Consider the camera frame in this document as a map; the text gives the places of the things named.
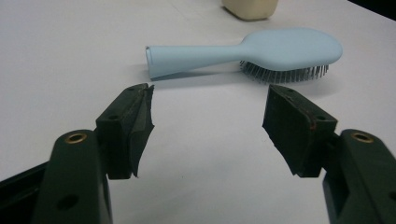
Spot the cream plastic container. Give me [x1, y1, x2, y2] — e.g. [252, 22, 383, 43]
[221, 0, 279, 21]

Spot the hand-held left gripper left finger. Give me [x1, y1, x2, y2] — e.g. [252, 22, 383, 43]
[94, 82, 156, 181]

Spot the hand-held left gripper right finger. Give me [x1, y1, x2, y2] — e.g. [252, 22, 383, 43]
[262, 83, 339, 178]

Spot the light blue hairbrush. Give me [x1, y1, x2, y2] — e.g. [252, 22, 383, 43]
[145, 27, 344, 85]

